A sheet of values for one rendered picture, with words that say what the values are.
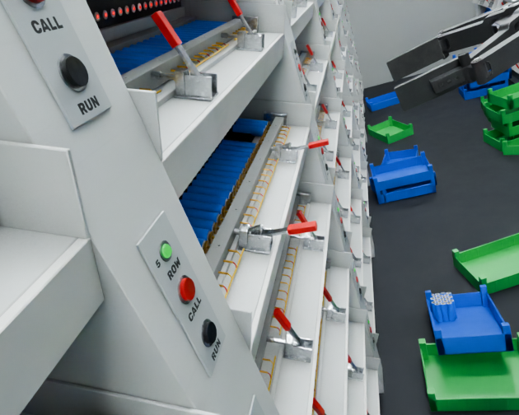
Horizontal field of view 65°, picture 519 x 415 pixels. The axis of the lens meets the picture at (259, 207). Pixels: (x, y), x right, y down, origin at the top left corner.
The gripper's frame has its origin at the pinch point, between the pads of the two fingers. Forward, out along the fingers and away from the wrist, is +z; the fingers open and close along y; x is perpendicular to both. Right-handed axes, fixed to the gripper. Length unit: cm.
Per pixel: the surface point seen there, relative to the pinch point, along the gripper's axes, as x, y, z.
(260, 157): -3.3, 6.7, 24.7
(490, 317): -101, 55, 3
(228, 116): 8.2, -11.9, 18.0
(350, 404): -65, 4, 36
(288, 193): -8.5, 0.3, 21.1
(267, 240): -6.6, -15.4, 20.7
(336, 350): -46, 3, 31
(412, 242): -100, 107, 23
